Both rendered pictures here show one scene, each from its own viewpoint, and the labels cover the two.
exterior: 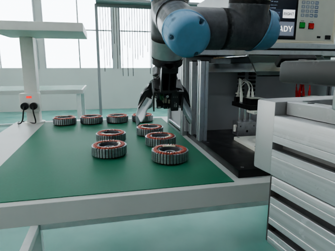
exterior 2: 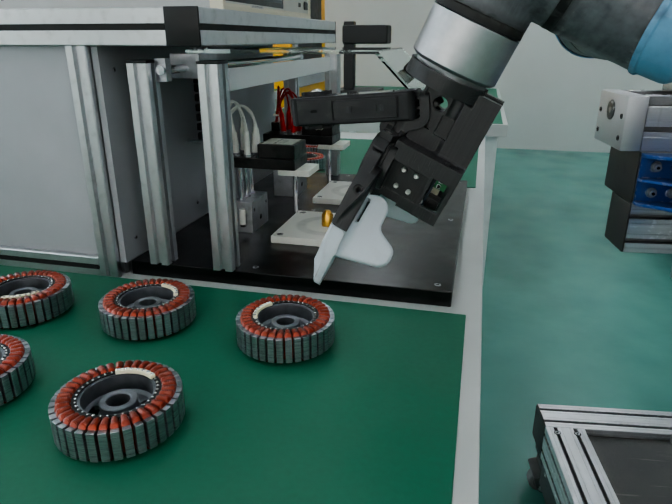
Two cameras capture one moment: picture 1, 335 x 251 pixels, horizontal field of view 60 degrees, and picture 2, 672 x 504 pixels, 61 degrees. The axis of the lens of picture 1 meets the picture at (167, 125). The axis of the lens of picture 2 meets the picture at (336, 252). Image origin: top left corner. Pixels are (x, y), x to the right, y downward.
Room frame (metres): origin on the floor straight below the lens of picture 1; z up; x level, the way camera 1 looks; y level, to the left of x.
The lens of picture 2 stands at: (0.54, 0.49, 1.08)
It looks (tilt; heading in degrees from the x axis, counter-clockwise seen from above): 21 degrees down; 296
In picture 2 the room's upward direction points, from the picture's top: straight up
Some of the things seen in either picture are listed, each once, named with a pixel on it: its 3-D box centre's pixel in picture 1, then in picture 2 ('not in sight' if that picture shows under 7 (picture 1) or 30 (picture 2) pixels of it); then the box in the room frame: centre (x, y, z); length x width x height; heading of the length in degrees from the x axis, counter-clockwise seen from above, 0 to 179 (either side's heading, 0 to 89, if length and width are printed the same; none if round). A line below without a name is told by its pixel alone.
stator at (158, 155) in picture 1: (169, 154); (285, 326); (0.85, -0.01, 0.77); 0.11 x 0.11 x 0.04
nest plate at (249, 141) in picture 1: (263, 142); (327, 228); (0.96, -0.33, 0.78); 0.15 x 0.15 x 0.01; 12
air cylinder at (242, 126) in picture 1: (244, 127); (247, 210); (1.11, -0.30, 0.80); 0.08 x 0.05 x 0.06; 102
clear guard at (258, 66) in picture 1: (265, 65); (321, 69); (0.97, -0.32, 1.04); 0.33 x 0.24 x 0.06; 12
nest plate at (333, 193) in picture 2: not in sight; (356, 193); (1.02, -0.57, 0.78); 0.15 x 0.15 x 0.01; 12
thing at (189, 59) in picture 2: (220, 62); (194, 62); (1.11, -0.20, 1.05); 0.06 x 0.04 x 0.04; 102
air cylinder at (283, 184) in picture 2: not in sight; (290, 179); (1.16, -0.53, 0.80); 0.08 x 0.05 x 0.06; 102
